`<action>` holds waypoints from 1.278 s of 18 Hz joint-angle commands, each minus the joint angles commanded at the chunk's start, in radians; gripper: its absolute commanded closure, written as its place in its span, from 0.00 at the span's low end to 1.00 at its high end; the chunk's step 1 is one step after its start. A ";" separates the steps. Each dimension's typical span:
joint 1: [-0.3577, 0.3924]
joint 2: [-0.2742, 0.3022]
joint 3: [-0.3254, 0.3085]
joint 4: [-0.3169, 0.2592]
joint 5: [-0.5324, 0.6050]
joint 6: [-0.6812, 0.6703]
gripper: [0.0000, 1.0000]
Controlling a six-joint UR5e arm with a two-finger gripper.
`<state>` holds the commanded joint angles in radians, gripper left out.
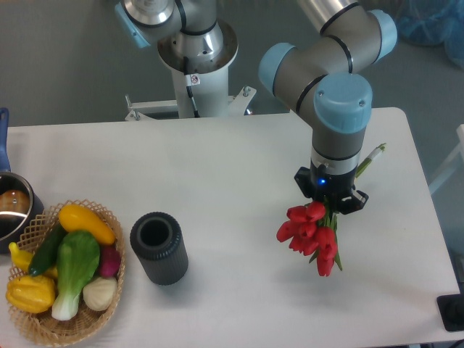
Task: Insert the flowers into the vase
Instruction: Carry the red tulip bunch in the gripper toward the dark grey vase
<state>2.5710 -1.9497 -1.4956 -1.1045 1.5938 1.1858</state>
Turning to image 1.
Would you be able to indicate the white frame at right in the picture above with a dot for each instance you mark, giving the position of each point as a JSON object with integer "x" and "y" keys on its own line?
{"x": 449, "y": 165}

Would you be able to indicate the dark grey ribbed vase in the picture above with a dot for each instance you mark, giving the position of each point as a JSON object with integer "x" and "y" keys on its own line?
{"x": 157, "y": 240}

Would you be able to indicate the red radish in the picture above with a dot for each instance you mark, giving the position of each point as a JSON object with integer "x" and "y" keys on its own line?
{"x": 110, "y": 261}

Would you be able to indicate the green cucumber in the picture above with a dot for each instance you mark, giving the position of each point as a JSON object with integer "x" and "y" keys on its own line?
{"x": 46, "y": 254}

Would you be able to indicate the red tulip bouquet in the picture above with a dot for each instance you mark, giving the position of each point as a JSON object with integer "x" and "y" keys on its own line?
{"x": 311, "y": 229}

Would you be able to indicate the blue handled saucepan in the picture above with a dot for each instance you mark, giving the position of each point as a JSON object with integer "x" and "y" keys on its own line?
{"x": 19, "y": 202}

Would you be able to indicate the green bok choy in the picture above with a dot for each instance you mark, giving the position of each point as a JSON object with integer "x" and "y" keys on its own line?
{"x": 77, "y": 260}

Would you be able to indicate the woven wicker basket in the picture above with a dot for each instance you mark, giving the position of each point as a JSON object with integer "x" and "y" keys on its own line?
{"x": 42, "y": 328}

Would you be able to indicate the black device at edge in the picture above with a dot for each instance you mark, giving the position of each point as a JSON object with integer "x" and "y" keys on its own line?
{"x": 451, "y": 311}

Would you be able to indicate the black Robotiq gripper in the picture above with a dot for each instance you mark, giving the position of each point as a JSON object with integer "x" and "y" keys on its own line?
{"x": 337, "y": 190}

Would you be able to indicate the blue plastic bag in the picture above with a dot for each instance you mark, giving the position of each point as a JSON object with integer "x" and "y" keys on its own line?
{"x": 433, "y": 23}

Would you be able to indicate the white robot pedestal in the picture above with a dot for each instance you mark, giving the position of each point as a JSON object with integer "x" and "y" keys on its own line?
{"x": 199, "y": 67}

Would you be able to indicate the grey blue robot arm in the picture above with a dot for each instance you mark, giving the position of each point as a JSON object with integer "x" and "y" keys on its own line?
{"x": 321, "y": 84}

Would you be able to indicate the yellow bell pepper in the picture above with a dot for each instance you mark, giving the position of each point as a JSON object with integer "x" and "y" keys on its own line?
{"x": 31, "y": 294}

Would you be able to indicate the small yellow gourd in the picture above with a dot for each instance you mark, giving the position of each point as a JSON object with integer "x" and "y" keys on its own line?
{"x": 21, "y": 259}

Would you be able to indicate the yellow squash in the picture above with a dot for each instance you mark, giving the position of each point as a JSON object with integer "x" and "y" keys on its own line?
{"x": 73, "y": 217}

